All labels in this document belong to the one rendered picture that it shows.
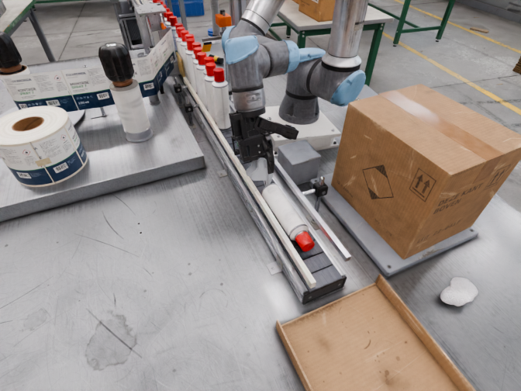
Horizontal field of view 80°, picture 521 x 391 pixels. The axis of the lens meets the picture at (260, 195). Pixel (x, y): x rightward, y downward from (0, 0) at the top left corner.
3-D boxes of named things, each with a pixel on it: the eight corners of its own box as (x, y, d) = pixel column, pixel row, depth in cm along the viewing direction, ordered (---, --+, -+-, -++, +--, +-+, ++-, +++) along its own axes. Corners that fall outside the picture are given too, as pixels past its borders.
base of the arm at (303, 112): (274, 107, 120) (276, 81, 114) (310, 105, 123) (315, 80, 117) (284, 126, 109) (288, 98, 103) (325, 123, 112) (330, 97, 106)
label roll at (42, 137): (91, 172, 93) (71, 131, 83) (15, 195, 86) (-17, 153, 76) (83, 140, 106) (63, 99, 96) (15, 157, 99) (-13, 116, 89)
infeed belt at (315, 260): (160, 50, 176) (159, 43, 173) (175, 48, 178) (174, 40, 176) (308, 301, 68) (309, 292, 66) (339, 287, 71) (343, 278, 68)
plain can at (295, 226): (261, 185, 81) (300, 243, 68) (279, 181, 83) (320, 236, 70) (260, 199, 85) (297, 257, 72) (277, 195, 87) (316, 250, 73)
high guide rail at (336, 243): (198, 66, 133) (198, 63, 132) (201, 66, 133) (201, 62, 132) (345, 261, 63) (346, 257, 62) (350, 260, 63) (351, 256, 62)
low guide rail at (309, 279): (184, 81, 135) (183, 77, 133) (186, 81, 135) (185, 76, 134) (310, 288, 64) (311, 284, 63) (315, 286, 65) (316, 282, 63)
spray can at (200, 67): (199, 108, 121) (191, 54, 106) (207, 103, 124) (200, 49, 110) (209, 112, 119) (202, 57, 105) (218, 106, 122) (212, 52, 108)
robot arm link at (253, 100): (256, 86, 77) (270, 88, 70) (259, 105, 79) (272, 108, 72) (227, 91, 75) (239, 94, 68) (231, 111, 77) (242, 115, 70)
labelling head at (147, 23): (148, 67, 148) (132, 6, 130) (175, 63, 152) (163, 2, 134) (153, 79, 139) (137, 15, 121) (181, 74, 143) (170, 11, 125)
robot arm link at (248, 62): (267, 32, 68) (236, 36, 63) (273, 85, 72) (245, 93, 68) (245, 37, 73) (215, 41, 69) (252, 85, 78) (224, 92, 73)
